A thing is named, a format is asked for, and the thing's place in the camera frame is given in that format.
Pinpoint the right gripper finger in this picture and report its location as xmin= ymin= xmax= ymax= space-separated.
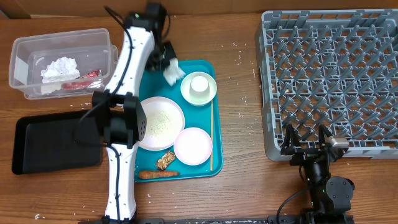
xmin=281 ymin=124 xmax=301 ymax=151
xmin=318 ymin=124 xmax=333 ymax=148

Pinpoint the white napkin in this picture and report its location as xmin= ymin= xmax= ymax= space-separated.
xmin=40 ymin=57 xmax=80 ymax=83
xmin=163 ymin=58 xmax=186 ymax=86

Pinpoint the white paper cup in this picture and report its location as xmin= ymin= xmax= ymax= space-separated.
xmin=190 ymin=75 xmax=210 ymax=97

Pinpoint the red snack wrapper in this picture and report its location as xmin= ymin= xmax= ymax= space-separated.
xmin=62 ymin=70 xmax=103 ymax=90

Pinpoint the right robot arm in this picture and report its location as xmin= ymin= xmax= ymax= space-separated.
xmin=274 ymin=124 xmax=355 ymax=224

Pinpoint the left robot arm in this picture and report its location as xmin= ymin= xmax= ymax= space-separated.
xmin=88 ymin=2 xmax=180 ymax=223

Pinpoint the grey dishwasher rack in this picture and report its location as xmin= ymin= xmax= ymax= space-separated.
xmin=255 ymin=9 xmax=397 ymax=161

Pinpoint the clear plastic waste bin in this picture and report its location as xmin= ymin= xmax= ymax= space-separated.
xmin=9 ymin=28 xmax=118 ymax=100

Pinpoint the pale green bowl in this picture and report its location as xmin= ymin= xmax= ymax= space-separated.
xmin=180 ymin=72 xmax=217 ymax=106

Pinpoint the large pink plate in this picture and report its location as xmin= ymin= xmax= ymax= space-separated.
xmin=139 ymin=96 xmax=185 ymax=151

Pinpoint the wooden chopstick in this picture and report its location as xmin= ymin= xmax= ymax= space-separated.
xmin=210 ymin=100 xmax=214 ymax=171

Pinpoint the teal plastic serving tray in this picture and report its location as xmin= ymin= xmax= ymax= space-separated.
xmin=135 ymin=60 xmax=224 ymax=183

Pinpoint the gold foil wrapper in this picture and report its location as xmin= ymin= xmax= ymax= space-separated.
xmin=155 ymin=151 xmax=176 ymax=170

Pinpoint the orange carrot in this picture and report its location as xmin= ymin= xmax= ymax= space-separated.
xmin=138 ymin=170 xmax=180 ymax=180

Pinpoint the black rectangular tray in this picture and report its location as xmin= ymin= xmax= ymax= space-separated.
xmin=12 ymin=110 xmax=103 ymax=175

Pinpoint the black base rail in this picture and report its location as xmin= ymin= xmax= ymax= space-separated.
xmin=133 ymin=215 xmax=301 ymax=224

